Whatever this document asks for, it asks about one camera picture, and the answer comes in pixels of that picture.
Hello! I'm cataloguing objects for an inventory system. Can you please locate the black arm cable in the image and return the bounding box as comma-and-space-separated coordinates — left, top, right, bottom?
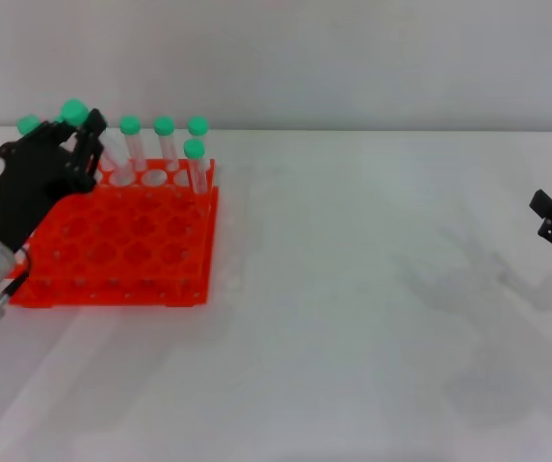
1, 244, 31, 297

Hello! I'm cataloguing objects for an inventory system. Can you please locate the orange plastic test tube rack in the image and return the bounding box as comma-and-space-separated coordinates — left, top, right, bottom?
9, 157, 221, 309

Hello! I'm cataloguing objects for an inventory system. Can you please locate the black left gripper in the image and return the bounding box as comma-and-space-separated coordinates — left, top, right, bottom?
0, 108, 109, 254

